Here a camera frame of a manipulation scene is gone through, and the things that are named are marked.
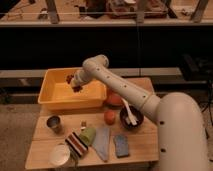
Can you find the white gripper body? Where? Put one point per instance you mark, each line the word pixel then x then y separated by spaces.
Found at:
pixel 80 78

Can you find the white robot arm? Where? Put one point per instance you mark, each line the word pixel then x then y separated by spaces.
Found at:
pixel 182 143

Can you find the yellow plastic tray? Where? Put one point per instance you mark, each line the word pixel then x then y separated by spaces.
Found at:
pixel 57 94

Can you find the orange red box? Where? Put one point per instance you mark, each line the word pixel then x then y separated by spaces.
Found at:
pixel 113 98

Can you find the orange fruit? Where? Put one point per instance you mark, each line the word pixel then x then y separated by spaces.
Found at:
pixel 109 117

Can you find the small metal cup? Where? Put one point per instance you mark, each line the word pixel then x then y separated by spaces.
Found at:
pixel 54 123

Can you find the green cup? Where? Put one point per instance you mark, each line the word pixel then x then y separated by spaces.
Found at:
pixel 88 135

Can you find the white plastic spoon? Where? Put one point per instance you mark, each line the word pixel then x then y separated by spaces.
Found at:
pixel 130 119

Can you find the wooden folding table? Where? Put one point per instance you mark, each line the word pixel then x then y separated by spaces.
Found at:
pixel 143 143

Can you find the dark round bowl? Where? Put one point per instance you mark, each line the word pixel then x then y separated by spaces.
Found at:
pixel 125 121

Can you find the striped cloth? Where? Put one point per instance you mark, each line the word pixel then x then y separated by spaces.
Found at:
pixel 77 145

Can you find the blue sponge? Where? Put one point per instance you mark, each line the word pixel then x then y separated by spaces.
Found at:
pixel 121 146

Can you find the white round lid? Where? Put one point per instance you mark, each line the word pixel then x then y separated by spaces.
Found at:
pixel 59 155

